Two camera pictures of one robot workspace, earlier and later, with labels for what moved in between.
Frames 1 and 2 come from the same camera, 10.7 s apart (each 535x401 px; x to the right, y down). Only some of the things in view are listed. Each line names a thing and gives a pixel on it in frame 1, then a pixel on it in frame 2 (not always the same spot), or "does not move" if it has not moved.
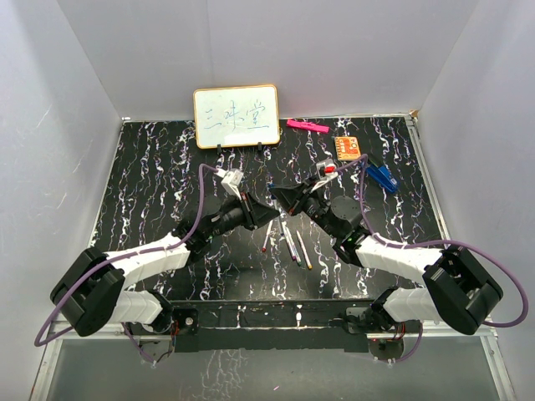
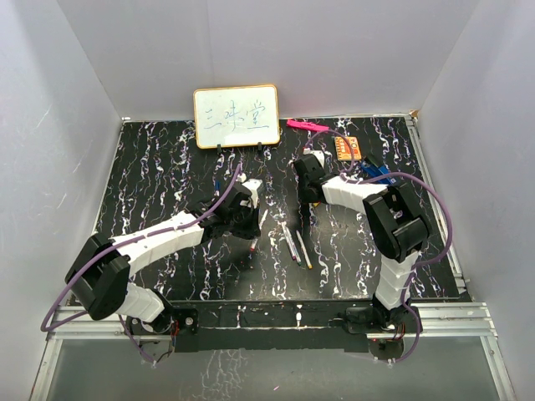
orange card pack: [348, 148] does not move
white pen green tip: [293, 246] does not move
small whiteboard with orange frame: [236, 116] does not move
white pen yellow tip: [303, 248] does not move
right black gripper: [293, 199] to [303, 199]
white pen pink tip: [288, 241] does not move
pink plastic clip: [310, 126] does not move
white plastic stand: [231, 180] to [253, 185]
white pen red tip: [264, 246] to [255, 241]
